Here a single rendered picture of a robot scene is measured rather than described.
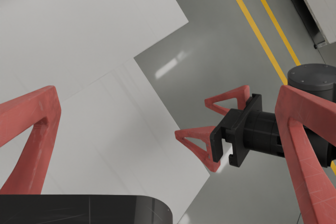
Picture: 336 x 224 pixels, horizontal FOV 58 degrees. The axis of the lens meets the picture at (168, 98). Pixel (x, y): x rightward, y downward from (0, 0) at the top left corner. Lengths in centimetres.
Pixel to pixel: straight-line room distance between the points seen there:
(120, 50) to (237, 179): 169
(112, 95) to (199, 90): 153
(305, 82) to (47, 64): 39
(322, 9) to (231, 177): 244
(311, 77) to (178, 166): 35
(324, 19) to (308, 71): 359
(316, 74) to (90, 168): 36
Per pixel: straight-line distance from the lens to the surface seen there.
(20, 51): 53
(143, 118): 60
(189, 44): 217
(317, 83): 36
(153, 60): 188
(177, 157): 64
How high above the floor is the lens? 133
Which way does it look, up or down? 46 degrees down
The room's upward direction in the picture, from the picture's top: 67 degrees clockwise
